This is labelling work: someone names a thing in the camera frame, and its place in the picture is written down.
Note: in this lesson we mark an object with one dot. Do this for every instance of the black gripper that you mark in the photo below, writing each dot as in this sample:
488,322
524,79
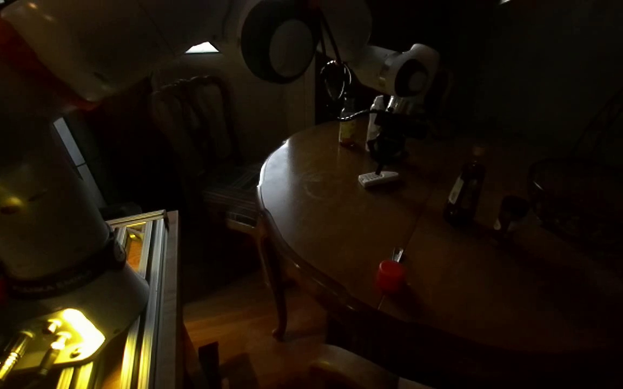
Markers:
396,129

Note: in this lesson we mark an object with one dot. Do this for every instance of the white remote control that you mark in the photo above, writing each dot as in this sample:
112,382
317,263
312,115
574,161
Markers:
376,181

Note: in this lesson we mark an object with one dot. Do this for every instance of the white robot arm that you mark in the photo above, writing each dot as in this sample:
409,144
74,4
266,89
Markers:
65,283

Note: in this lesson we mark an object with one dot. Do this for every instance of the tall white bottle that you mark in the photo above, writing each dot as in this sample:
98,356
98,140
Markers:
373,129

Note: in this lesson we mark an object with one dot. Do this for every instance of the small clear bottle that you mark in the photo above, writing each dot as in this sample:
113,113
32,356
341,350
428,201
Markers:
348,129

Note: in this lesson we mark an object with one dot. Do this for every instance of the dark bottle white cap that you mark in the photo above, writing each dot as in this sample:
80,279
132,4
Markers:
464,195

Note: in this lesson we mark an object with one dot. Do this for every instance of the round wooden table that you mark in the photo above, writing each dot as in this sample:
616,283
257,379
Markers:
536,312

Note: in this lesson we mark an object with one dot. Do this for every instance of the small dark jar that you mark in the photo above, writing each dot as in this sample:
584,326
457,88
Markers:
511,212

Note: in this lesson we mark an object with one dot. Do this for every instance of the dark wooden chair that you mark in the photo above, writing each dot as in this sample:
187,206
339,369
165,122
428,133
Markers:
197,113

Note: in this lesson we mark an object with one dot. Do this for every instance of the bright window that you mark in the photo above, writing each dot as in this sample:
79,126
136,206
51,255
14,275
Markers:
201,49

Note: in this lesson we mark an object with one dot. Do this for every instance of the dark basket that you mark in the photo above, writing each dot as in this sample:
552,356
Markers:
578,199

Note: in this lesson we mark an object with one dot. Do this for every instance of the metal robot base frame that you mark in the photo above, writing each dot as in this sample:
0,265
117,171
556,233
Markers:
127,347

